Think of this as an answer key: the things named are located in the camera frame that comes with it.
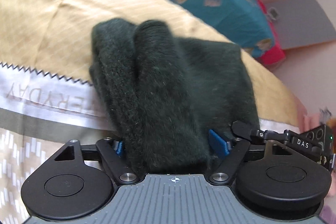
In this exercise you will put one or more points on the dark green knit sweater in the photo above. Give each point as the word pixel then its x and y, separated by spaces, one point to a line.
pixel 162 95

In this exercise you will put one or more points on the pink sheet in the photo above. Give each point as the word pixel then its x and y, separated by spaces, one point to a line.
pixel 307 113

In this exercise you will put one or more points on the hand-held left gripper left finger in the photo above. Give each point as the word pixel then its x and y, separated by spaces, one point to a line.
pixel 119 148

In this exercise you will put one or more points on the small white desk clock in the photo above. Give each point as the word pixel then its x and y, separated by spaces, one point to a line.
pixel 273 14

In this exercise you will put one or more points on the beige patterned quilt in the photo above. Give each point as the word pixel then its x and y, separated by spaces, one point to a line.
pixel 39 16

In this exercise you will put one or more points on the grey board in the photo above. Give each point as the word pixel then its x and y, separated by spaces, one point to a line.
pixel 302 22

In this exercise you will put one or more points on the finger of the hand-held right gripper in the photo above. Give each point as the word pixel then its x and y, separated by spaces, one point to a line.
pixel 244 129

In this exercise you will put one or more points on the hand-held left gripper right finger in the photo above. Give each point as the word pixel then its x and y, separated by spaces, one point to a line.
pixel 218 144

